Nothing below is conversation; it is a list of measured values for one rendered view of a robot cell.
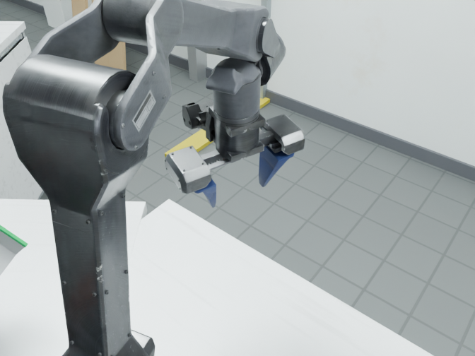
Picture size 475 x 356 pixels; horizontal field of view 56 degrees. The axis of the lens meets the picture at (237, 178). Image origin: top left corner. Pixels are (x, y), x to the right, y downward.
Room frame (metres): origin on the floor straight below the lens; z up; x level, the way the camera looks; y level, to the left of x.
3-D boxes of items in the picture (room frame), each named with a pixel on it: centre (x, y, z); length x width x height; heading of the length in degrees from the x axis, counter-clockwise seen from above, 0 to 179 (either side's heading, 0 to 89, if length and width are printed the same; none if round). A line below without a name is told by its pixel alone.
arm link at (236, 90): (0.47, 0.00, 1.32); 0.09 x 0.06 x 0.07; 158
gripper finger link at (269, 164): (0.51, -0.05, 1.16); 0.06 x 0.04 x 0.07; 29
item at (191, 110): (0.52, 0.03, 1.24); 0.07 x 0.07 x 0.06; 31
